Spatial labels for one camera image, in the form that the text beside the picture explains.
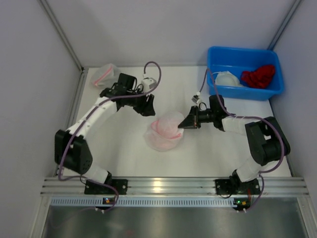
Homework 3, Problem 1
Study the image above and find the pink bra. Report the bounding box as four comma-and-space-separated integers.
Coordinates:
151, 115, 184, 147

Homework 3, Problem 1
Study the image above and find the pink-trimmed mesh laundry bag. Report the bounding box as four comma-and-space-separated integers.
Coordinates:
91, 63, 121, 90

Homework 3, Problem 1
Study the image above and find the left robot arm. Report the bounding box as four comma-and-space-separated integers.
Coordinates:
54, 73, 160, 186

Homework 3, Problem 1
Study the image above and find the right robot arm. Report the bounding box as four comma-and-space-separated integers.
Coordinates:
178, 95, 291, 184

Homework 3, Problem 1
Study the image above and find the white bra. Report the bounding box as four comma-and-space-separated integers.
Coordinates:
213, 71, 243, 87

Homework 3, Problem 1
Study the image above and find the red bra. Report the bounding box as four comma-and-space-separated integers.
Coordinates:
241, 64, 275, 89

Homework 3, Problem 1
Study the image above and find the blue plastic bin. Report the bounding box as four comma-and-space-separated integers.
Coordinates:
207, 46, 284, 101

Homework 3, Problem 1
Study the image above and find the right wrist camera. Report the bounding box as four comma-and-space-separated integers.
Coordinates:
192, 92, 202, 105

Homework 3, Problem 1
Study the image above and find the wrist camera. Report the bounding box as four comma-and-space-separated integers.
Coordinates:
192, 92, 202, 105
141, 77, 157, 92

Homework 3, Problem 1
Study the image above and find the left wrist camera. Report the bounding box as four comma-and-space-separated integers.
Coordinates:
141, 77, 157, 92

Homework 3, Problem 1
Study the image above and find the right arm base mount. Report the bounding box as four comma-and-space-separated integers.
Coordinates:
215, 177, 261, 198

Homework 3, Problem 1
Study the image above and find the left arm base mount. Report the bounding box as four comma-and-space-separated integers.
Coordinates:
84, 178, 128, 195

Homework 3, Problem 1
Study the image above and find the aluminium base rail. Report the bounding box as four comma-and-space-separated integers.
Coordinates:
40, 177, 309, 198

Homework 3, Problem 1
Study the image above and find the slotted cable duct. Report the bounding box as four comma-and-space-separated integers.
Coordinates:
51, 197, 251, 208

